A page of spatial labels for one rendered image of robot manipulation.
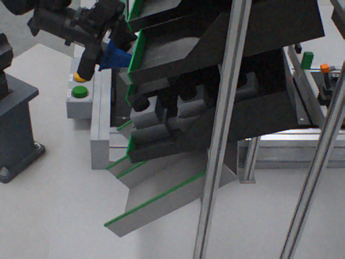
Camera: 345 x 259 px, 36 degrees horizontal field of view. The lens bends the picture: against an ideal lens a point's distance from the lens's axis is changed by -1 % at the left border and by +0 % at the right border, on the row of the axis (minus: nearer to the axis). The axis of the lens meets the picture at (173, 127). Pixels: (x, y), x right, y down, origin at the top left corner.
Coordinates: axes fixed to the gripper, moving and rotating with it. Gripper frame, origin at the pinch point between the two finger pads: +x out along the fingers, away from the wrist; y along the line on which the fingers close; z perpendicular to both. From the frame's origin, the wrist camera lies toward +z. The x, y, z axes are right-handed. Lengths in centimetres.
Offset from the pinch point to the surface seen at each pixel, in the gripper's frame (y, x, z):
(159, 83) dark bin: 0.8, 7.8, -5.5
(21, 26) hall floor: 195, -80, -171
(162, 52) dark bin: -10.9, 5.5, 10.7
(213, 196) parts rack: -21.3, 22.3, -4.6
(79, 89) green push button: 23.6, -9.5, -37.2
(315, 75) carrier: 50, 50, -21
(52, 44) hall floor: 180, -54, -162
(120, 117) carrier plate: 15.6, 3.4, -33.0
